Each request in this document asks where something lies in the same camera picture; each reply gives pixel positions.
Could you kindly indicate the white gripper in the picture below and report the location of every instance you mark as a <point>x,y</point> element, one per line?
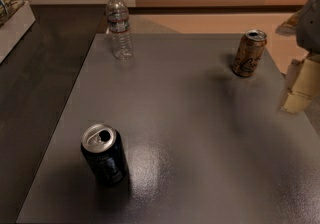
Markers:
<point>310,26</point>

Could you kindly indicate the orange soda can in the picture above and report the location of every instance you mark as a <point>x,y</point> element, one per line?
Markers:
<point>250,50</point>

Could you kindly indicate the clear plastic water bottle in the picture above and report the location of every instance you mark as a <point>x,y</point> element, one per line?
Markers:
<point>117,17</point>

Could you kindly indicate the dark blue soda can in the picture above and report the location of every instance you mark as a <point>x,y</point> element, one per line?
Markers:
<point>101,146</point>

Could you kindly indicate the white box with patterned items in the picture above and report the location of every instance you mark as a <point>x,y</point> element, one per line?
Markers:
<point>16,17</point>

